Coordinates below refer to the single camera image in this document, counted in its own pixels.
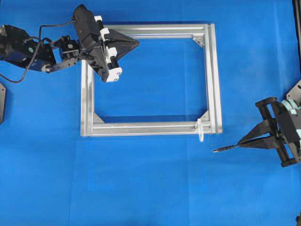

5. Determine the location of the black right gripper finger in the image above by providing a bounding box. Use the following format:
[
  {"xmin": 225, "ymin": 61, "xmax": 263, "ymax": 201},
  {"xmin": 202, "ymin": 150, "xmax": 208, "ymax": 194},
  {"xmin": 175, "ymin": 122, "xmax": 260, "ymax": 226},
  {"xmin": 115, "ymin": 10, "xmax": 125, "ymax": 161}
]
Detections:
[
  {"xmin": 238, "ymin": 121, "xmax": 277, "ymax": 145},
  {"xmin": 239, "ymin": 136, "xmax": 281, "ymax": 149}
]

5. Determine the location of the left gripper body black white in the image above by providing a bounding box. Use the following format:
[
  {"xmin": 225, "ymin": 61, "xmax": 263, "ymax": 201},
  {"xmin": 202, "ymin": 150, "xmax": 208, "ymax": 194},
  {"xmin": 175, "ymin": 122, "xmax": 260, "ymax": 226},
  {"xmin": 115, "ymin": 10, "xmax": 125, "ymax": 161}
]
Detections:
[{"xmin": 83, "ymin": 16, "xmax": 123, "ymax": 82}]

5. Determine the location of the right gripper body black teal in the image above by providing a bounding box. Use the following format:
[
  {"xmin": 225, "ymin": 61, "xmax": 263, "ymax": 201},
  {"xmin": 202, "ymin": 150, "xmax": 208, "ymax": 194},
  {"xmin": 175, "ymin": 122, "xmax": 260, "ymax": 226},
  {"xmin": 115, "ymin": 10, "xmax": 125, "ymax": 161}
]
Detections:
[{"xmin": 255, "ymin": 97, "xmax": 301, "ymax": 167}]

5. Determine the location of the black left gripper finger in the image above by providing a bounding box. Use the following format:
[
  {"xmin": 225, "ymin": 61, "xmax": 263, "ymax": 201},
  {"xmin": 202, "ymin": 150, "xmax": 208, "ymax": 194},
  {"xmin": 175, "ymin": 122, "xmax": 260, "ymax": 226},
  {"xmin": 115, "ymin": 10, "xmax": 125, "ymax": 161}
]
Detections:
[
  {"xmin": 110, "ymin": 43, "xmax": 139, "ymax": 61},
  {"xmin": 107, "ymin": 29, "xmax": 139, "ymax": 47}
]

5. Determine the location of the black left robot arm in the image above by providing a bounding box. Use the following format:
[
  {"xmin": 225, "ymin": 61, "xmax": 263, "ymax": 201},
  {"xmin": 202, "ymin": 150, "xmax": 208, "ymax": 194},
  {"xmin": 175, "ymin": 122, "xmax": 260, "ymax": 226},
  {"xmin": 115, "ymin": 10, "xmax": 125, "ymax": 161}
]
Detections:
[{"xmin": 0, "ymin": 16, "xmax": 140, "ymax": 82}]

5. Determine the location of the white zip tie loop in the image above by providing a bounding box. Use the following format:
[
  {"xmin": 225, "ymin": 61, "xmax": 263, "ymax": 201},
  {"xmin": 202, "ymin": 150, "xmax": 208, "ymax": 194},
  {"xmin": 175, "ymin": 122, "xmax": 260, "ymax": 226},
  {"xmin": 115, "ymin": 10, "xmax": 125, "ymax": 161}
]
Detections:
[{"xmin": 195, "ymin": 118, "xmax": 204, "ymax": 142}]

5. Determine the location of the black pole top right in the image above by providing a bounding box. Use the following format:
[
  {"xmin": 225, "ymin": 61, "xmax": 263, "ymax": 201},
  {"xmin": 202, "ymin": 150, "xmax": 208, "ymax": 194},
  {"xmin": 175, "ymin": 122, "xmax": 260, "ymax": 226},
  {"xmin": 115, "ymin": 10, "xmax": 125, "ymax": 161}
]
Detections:
[{"xmin": 292, "ymin": 0, "xmax": 301, "ymax": 53}]

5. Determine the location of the blue table mat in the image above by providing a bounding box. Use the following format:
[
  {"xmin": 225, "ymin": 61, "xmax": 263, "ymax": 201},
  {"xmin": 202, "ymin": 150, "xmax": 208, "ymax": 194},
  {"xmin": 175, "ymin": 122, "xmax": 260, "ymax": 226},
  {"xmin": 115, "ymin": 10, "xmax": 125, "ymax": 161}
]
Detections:
[{"xmin": 0, "ymin": 0, "xmax": 301, "ymax": 226}]

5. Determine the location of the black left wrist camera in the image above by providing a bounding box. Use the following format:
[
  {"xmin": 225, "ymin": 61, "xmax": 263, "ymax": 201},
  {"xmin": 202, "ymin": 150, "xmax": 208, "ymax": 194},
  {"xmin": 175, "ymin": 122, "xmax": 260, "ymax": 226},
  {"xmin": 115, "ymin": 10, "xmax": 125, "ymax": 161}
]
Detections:
[{"xmin": 72, "ymin": 4, "xmax": 104, "ymax": 53}]

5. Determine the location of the black camera cable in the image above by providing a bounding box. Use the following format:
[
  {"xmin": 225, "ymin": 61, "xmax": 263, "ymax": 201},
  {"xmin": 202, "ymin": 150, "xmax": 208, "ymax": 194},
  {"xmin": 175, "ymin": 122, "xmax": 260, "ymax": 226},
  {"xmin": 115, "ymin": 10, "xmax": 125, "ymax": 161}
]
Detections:
[{"xmin": 0, "ymin": 20, "xmax": 77, "ymax": 83}]

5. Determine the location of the aluminium extrusion frame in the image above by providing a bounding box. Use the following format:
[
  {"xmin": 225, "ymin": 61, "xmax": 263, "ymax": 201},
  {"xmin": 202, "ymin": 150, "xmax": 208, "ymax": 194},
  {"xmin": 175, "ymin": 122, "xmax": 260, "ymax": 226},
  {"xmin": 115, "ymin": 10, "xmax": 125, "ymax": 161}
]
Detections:
[{"xmin": 79, "ymin": 23, "xmax": 223, "ymax": 137}]

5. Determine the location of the black base plate left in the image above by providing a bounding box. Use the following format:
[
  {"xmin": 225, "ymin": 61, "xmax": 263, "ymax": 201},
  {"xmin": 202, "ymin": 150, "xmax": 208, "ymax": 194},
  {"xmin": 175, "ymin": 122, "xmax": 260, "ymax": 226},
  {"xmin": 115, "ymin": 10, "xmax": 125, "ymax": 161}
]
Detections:
[{"xmin": 0, "ymin": 83, "xmax": 6, "ymax": 124}]

